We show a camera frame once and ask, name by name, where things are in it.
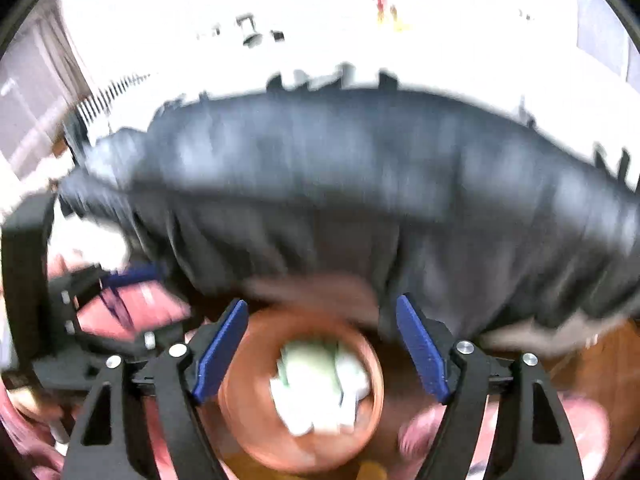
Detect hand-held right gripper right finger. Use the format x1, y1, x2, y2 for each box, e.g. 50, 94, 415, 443
395, 294, 586, 480

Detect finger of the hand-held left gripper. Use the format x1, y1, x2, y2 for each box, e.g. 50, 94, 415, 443
65, 317, 211, 367
47, 260, 171, 311

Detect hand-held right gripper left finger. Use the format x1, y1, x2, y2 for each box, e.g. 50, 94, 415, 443
62, 299, 250, 480

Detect red packet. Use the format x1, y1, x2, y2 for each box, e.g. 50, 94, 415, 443
75, 280, 193, 341

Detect orange round waste bin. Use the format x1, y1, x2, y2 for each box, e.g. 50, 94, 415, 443
217, 307, 386, 476

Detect pile of white paper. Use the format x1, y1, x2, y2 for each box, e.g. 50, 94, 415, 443
270, 337, 373, 436

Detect dark grey bed cloth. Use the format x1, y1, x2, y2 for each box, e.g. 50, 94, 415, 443
57, 77, 640, 346

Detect pale pink curtain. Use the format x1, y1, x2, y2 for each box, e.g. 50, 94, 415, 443
0, 0, 96, 211

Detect white printed blanket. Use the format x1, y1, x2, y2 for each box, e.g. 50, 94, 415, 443
55, 0, 640, 186

